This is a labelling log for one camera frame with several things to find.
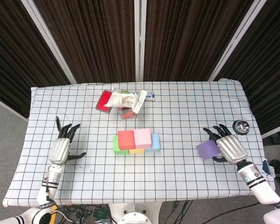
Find dark brown partition panel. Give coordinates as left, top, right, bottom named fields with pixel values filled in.
left=140, top=0, right=269, bottom=82
left=0, top=0, right=77, bottom=119
left=209, top=0, right=280, bottom=138
left=21, top=0, right=140, bottom=84

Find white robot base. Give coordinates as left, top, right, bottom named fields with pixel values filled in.
left=108, top=202, right=164, bottom=224

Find light blue foam cube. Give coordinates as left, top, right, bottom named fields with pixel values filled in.
left=144, top=133, right=161, bottom=153

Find small metal bowl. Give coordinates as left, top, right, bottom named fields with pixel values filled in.
left=232, top=119, right=250, bottom=135

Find crumpled white snack bag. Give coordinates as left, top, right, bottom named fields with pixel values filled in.
left=104, top=87, right=148, bottom=115

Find white floor cable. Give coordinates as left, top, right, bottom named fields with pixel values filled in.
left=51, top=210, right=75, bottom=224

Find clear box red pieces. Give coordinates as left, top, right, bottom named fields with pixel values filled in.
left=117, top=106, right=138, bottom=121

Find green foam cube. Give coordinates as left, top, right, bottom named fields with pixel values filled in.
left=112, top=135, right=131, bottom=155

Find pink foam cube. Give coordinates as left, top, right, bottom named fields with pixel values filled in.
left=133, top=128, right=152, bottom=149

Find red ink pad case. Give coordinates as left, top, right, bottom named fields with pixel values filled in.
left=95, top=90, right=114, bottom=114

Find green circuit board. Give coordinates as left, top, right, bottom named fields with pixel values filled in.
left=92, top=207, right=107, bottom=219

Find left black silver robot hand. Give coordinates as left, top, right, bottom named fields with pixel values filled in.
left=48, top=123, right=87, bottom=165

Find purple foam cube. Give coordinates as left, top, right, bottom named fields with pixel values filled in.
left=196, top=139, right=222, bottom=161

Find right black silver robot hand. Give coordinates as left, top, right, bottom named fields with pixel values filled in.
left=202, top=124, right=248, bottom=165

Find red foam cube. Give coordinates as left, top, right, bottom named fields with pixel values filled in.
left=117, top=130, right=136, bottom=150

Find black floor cable tangle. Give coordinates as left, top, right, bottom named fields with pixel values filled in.
left=56, top=202, right=112, bottom=224

